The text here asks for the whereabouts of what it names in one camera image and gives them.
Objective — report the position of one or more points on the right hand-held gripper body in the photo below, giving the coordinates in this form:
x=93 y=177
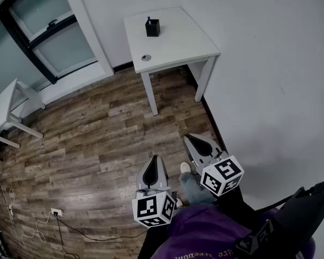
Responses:
x=222 y=175

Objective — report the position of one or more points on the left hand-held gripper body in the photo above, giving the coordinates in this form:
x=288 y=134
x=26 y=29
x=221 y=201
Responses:
x=151 y=209

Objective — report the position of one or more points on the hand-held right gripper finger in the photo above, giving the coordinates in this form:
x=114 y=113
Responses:
x=214 y=146
x=190 y=152

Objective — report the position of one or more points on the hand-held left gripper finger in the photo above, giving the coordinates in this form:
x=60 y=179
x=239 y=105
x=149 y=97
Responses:
x=163 y=177
x=141 y=181

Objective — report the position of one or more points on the black square pen holder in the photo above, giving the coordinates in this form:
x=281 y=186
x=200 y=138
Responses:
x=152 y=30

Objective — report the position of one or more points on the white pen with blue cap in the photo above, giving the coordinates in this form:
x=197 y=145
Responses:
x=149 y=20

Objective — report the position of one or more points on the person's left forearm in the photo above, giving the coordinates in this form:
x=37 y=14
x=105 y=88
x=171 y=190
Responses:
x=156 y=241

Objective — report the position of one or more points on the person's right forearm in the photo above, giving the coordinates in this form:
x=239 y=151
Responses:
x=237 y=198

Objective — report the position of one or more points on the white shoe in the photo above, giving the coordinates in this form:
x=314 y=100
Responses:
x=179 y=201
x=185 y=167

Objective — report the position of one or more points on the person's blue jeans leg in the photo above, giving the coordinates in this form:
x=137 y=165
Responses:
x=194 y=190

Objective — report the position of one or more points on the person's purple shirt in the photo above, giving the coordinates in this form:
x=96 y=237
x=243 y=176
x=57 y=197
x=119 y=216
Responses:
x=199 y=231

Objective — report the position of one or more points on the white floor power socket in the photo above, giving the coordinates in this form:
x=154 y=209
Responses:
x=56 y=212

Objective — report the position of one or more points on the white square table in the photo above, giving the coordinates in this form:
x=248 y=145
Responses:
x=178 y=42

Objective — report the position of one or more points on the white window ledge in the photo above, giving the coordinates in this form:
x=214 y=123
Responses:
x=78 y=80

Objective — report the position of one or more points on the black framed window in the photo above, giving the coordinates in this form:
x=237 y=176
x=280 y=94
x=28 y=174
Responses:
x=64 y=50

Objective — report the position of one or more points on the small white side table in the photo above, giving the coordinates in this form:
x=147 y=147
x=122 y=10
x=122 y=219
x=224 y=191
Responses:
x=1 y=109

